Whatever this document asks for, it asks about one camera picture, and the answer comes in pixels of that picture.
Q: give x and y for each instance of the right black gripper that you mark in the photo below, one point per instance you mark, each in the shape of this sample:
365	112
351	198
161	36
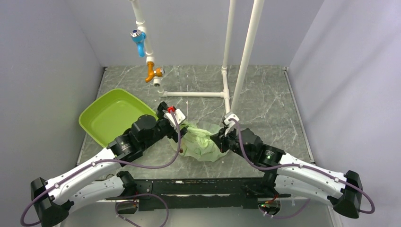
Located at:
221	140

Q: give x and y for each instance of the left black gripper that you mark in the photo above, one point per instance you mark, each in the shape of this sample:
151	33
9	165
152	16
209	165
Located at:
161	111

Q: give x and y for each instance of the green avocado print plastic bag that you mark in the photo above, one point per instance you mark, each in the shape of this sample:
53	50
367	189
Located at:
197	142

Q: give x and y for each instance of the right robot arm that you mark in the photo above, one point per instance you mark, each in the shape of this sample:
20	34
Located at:
286	174

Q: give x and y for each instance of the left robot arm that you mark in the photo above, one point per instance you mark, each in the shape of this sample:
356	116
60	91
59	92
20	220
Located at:
54	199

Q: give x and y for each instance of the orange tap valve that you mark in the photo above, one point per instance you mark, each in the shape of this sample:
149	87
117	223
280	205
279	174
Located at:
153	72

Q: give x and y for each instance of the lime green plastic tray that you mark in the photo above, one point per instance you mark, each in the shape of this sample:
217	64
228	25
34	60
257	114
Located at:
111	114

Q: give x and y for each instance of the blue tap valve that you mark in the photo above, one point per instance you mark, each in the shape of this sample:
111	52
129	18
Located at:
138	37

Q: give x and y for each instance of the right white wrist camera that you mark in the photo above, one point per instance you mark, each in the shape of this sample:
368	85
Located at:
229	122

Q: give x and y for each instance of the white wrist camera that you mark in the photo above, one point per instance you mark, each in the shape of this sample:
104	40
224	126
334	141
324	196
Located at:
175	116
229	122

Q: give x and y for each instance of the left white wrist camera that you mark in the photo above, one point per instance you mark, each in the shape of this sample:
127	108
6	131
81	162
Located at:
175	116

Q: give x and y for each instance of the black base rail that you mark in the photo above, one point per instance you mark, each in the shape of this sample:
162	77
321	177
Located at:
247	193

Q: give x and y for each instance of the white PVC pipe frame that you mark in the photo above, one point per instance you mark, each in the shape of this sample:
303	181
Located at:
247	51

